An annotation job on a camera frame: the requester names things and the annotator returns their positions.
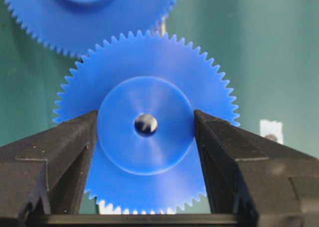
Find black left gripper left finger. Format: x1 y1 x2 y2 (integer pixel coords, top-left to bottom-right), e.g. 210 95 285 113
0 111 97 227

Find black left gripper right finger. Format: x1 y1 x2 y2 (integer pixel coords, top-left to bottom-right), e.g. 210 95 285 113
194 110 319 227

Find small blue plastic gear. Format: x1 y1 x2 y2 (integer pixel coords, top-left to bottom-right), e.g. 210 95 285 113
54 32 238 213

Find steel shaft small gear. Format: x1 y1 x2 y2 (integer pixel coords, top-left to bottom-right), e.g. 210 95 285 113
135 114 158 137

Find large blue plastic gear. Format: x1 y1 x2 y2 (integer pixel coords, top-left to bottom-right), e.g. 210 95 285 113
4 0 177 57

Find steel shaft large gear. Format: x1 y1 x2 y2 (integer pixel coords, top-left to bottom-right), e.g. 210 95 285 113
159 16 166 36

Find white tape piece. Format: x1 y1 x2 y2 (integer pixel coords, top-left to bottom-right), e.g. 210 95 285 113
260 119 284 144

